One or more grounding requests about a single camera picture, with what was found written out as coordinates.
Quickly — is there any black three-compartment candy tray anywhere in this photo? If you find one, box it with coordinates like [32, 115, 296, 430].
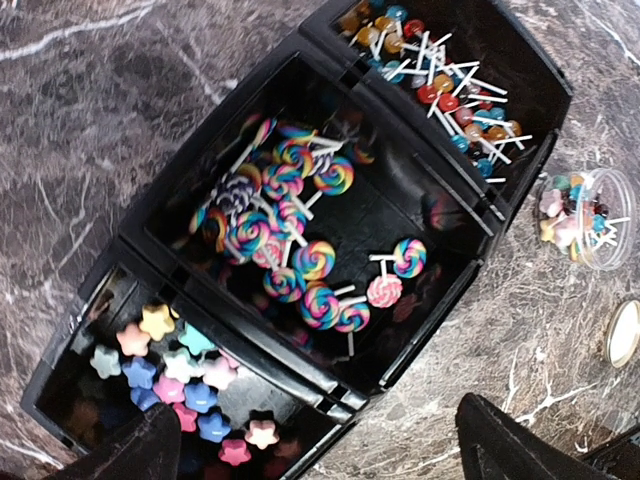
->
[21, 1, 572, 479]

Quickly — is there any pink white swirl lollipop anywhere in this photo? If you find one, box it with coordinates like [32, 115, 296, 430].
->
[366, 260, 403, 309]

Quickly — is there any white round lid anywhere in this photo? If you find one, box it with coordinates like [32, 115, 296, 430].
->
[604, 300, 639, 368]

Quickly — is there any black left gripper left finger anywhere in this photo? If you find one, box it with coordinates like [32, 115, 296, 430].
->
[48, 403, 181, 479]

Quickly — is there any clear plastic cup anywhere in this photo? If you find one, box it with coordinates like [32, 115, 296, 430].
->
[535, 168, 639, 271]

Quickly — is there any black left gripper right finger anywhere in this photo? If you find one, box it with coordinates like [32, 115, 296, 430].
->
[455, 393, 612, 479]

